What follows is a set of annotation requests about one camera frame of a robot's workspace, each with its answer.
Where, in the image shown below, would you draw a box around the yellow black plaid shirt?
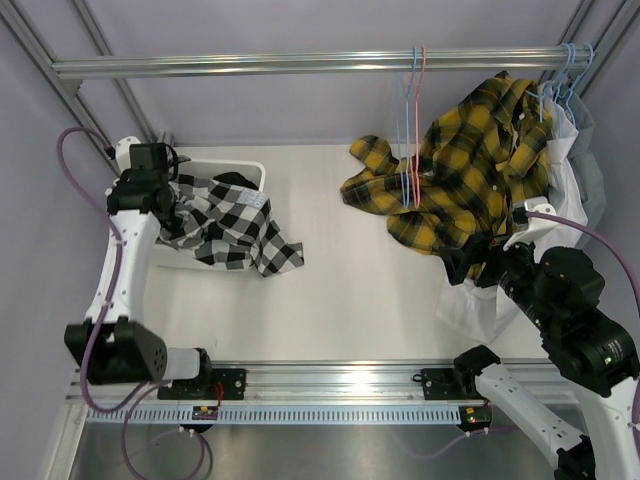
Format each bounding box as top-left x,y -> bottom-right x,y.
340,72 -> 552,255

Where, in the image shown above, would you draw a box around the light blue wire hangers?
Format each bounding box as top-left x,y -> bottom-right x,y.
530,42 -> 595,126

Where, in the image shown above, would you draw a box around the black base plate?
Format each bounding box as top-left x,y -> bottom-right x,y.
412,367 -> 493,433
156,367 -> 249,434

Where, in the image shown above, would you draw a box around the light blue wire hanger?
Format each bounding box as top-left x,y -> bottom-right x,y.
395,47 -> 419,208

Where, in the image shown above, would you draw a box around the aluminium hanging rail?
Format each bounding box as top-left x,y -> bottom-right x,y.
51,45 -> 591,81

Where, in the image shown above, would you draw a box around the left aluminium frame post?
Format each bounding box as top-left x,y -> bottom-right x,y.
1,1 -> 175,146

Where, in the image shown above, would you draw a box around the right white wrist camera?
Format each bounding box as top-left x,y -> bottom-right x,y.
503,197 -> 556,250

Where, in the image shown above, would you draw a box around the white plastic bin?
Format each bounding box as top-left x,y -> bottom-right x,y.
150,157 -> 266,271

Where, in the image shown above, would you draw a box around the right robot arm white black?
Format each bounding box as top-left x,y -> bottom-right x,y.
440,235 -> 639,479

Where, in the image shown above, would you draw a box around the black white checkered shirt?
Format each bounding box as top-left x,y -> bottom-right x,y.
158,174 -> 305,278

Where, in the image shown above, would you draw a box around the right aluminium frame post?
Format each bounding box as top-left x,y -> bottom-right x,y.
558,0 -> 639,100

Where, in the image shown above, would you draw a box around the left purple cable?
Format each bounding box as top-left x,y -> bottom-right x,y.
55,127 -> 211,479

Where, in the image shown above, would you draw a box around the pink wire hanger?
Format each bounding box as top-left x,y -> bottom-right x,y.
410,46 -> 428,208

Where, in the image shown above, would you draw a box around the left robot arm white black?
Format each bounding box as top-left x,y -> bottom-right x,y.
64,136 -> 215,399

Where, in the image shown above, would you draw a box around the white slotted cable duct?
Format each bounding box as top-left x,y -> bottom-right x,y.
87,404 -> 462,425

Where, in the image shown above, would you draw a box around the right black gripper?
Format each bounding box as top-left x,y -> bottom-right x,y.
437,225 -> 558,331

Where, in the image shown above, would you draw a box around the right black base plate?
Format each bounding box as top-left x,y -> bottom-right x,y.
412,367 -> 493,433

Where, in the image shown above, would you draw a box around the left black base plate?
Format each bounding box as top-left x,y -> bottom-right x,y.
156,367 -> 249,434

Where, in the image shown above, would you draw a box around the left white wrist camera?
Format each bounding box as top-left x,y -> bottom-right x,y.
104,136 -> 141,171

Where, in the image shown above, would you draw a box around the grey garment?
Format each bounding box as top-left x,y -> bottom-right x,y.
568,96 -> 607,230

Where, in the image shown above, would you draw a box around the aluminium front rail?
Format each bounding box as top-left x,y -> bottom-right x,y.
89,359 -> 577,405

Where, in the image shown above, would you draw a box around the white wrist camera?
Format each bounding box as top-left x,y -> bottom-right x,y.
104,136 -> 141,171
503,197 -> 556,250

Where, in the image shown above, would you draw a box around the aluminium frame post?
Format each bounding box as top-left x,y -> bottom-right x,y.
558,0 -> 639,100
1,1 -> 175,146

